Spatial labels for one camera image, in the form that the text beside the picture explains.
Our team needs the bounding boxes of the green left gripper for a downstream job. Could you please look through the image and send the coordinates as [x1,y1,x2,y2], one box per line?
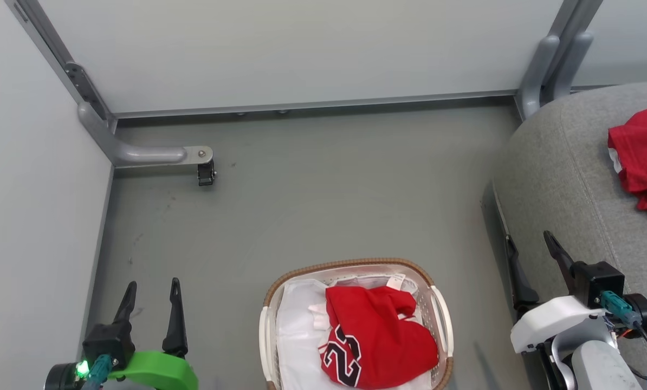
[44,277,199,390]

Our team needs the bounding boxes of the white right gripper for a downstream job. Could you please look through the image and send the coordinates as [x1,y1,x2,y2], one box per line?
[505,231,647,355]

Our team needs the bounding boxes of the red clothing with white trim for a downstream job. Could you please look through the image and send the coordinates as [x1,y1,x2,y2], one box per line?
[607,100,647,237]

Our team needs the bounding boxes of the white wicker-rimmed laundry basket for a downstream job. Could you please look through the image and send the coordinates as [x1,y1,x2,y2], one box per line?
[258,258,454,390]

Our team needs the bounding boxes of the grey fabric sofa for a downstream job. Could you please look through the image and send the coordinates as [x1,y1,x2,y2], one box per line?
[490,81,647,390]

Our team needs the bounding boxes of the white garment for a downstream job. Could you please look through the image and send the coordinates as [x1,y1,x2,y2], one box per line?
[276,274,432,390]

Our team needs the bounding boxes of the grey curved partition foot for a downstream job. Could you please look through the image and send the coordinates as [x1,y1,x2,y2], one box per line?
[77,102,214,167]

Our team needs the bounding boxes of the red jersey with number print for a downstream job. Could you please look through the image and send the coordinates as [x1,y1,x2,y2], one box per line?
[319,285,439,389]

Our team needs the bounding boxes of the grey forked partition foot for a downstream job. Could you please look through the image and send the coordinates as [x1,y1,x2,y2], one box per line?
[519,31,595,120]

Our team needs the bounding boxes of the teal left gripper cable plug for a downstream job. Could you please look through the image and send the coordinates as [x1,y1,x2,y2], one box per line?
[77,355,114,390]

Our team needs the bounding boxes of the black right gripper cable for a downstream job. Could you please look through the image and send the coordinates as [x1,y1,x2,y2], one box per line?
[600,291,647,386]

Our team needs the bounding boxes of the grey partition base rail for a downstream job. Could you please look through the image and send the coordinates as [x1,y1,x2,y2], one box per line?
[112,90,519,120]

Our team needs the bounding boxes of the grey partition corner post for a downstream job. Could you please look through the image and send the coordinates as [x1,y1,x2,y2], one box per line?
[4,0,118,133]

